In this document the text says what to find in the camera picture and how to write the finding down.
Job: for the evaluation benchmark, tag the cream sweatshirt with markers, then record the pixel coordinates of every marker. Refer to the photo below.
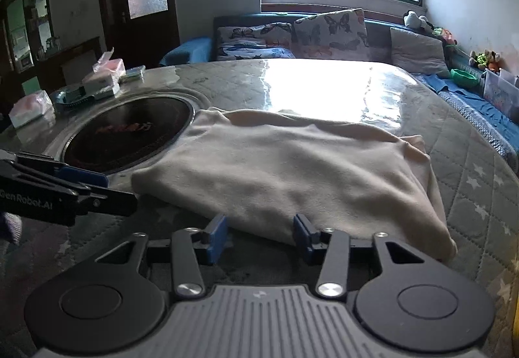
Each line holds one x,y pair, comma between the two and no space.
284,171

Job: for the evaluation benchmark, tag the blue and black device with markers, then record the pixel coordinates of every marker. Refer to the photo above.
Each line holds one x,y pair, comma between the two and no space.
71,95

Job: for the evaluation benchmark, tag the folded butterfly print quilt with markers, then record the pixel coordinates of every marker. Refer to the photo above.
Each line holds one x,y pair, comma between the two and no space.
255,53

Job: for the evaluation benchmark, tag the group of small plush toys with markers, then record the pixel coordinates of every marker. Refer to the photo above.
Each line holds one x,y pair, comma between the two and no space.
484,60

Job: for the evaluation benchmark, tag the yellow object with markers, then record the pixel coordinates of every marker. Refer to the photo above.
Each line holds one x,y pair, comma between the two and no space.
516,325

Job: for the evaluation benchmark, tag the dark wooden sideboard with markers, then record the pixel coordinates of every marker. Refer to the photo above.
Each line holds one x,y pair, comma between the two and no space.
73,57

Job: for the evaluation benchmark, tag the green bowl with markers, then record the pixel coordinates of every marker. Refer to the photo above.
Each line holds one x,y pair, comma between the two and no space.
464,78

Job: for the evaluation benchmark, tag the grey pillow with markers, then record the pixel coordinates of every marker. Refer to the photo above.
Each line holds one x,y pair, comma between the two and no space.
419,51

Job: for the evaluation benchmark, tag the pink and green plush toy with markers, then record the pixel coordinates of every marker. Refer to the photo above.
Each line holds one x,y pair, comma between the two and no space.
445,36

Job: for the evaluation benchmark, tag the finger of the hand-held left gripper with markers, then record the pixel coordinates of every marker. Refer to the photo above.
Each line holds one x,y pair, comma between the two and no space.
109,202
85,178

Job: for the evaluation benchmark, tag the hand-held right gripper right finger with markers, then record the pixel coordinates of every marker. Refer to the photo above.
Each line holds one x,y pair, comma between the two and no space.
304,240

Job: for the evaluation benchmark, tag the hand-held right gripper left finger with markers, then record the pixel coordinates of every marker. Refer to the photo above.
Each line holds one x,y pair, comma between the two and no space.
214,240

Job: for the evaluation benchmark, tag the blue sofa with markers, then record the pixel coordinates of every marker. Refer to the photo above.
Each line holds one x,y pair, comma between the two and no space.
377,37

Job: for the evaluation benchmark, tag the clear plastic storage box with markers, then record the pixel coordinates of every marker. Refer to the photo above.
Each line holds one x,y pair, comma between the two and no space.
500,94

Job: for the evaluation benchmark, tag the blue sofa blanket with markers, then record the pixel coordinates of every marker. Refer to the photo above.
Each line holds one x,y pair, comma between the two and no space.
482,118

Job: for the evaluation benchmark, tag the pink soft tissue pack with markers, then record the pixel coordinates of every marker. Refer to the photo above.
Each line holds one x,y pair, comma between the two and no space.
30,108

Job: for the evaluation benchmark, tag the long butterfly print pillow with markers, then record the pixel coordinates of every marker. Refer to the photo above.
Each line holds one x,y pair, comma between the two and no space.
251,35

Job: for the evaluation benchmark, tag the glass display cabinet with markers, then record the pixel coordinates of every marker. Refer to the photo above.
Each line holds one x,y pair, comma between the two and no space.
28,17

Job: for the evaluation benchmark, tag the large butterfly print pillow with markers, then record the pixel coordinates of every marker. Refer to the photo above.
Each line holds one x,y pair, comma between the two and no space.
332,33

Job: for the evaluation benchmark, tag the round black induction cooktop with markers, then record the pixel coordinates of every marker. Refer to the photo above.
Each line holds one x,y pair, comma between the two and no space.
129,130

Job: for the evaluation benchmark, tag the panda plush toy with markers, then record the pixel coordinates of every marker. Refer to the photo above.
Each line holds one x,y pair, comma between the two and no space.
417,22

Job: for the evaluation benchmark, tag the pink and white tissue box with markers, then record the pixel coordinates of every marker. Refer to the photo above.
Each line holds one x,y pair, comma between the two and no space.
107,72

